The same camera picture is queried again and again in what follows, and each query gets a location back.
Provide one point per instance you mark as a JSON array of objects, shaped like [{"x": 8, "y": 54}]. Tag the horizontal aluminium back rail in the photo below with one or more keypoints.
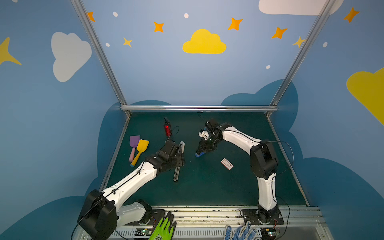
[{"x": 158, "y": 108}]

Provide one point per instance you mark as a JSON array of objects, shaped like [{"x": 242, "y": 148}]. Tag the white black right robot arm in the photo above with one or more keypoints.
[{"x": 263, "y": 162}]

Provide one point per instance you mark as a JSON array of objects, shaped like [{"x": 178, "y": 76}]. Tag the green work glove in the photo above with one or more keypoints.
[{"x": 164, "y": 229}]

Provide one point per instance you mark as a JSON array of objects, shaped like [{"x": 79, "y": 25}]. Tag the yellow spatula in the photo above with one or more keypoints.
[{"x": 142, "y": 147}]

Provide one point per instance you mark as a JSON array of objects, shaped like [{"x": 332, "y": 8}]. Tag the purple spatula pink handle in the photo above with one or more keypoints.
[{"x": 134, "y": 141}]

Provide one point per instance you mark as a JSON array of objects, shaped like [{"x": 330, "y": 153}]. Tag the long metal stapler magazine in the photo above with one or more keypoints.
[{"x": 180, "y": 161}]

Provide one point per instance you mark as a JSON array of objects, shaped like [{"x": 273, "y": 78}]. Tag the red white staple box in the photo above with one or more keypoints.
[{"x": 227, "y": 164}]

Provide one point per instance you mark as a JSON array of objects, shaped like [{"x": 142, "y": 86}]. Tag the red metal bottle black cap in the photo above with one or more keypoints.
[{"x": 167, "y": 127}]

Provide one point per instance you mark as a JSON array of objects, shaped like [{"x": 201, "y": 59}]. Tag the blue dotted white glove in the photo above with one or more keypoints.
[{"x": 246, "y": 232}]

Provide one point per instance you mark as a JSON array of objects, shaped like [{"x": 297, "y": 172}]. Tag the left corner aluminium post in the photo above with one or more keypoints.
[{"x": 87, "y": 24}]

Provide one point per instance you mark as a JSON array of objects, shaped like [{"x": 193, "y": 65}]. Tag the corner aluminium post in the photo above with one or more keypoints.
[
  {"x": 87, "y": 24},
  {"x": 319, "y": 23}
]

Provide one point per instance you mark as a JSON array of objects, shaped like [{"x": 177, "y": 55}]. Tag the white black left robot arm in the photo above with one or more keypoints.
[{"x": 103, "y": 212}]

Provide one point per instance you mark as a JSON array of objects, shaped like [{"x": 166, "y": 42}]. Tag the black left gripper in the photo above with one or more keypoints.
[{"x": 177, "y": 154}]

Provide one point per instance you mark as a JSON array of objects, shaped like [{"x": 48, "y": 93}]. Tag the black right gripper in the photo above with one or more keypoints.
[{"x": 205, "y": 146}]

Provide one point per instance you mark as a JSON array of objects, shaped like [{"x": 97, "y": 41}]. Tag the right corner aluminium post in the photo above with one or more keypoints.
[{"x": 319, "y": 23}]

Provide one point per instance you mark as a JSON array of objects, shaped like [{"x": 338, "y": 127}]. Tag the front aluminium base frame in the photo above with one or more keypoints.
[{"x": 208, "y": 222}]

